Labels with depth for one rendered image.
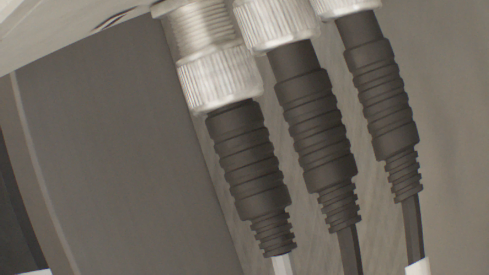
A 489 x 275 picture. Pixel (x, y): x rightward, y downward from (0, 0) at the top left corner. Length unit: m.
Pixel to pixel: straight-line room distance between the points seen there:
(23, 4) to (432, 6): 0.14
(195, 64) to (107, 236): 0.11
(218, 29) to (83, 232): 0.11
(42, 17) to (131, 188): 0.19
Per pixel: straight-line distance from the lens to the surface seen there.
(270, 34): 0.62
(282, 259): 0.65
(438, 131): 0.64
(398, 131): 0.58
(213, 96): 0.65
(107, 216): 0.75
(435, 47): 0.63
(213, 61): 0.65
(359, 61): 0.59
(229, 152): 0.65
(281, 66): 0.62
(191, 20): 0.65
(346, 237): 0.62
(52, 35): 0.62
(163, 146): 0.76
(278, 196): 0.65
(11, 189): 1.70
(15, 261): 1.62
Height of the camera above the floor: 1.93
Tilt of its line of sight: 40 degrees down
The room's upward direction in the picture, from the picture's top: 3 degrees clockwise
